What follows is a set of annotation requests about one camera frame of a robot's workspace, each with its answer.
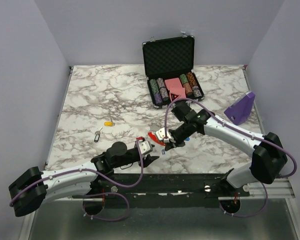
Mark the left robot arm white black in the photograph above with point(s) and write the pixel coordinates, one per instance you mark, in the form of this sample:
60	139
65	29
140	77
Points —
35	187

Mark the red-handled metal keyring tool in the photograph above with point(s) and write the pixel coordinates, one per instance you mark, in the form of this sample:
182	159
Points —
154	138

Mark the purple box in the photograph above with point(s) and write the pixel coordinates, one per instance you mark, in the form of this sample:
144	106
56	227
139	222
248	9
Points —
240	110

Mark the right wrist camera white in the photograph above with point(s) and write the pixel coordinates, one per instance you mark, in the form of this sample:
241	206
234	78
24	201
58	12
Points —
163	135

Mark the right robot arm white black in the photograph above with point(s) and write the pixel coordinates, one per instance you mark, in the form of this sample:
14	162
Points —
266	151

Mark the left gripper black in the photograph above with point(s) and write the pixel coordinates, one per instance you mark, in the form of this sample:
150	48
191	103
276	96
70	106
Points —
149	159

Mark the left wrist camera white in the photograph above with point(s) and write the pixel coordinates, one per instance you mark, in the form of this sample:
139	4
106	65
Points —
145	147

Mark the black mounting rail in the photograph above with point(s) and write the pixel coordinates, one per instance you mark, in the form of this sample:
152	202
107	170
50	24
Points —
163	191

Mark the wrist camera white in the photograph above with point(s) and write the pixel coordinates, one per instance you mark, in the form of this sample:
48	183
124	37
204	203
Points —
163	135
145	147

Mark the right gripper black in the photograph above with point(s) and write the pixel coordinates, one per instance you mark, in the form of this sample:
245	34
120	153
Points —
178	144

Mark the pink playing card deck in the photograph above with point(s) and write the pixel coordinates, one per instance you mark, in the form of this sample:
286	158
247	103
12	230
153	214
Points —
175	87

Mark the yellow key tag with key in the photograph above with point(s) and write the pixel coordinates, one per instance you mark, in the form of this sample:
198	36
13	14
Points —
109	123

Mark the black poker chip case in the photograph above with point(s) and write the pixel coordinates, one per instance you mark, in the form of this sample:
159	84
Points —
167	59

